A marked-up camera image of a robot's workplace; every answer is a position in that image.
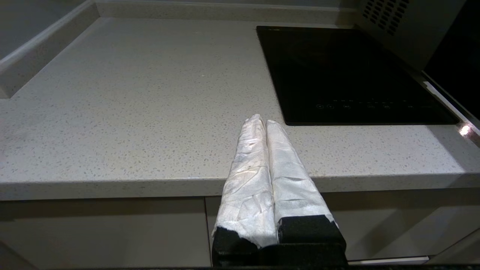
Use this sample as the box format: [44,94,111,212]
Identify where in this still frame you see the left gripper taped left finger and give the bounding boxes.
[211,114,279,265]

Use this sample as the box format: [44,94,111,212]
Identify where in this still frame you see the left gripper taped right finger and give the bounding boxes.
[265,120,348,265]

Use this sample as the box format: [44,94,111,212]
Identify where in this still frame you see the black glass microwave door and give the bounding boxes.
[420,0,480,149]

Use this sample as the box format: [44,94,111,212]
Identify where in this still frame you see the grey cabinet front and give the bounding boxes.
[0,197,211,270]
[204,187,480,265]

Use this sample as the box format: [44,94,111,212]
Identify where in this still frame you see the black induction cooktop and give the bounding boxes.
[256,25,460,126]

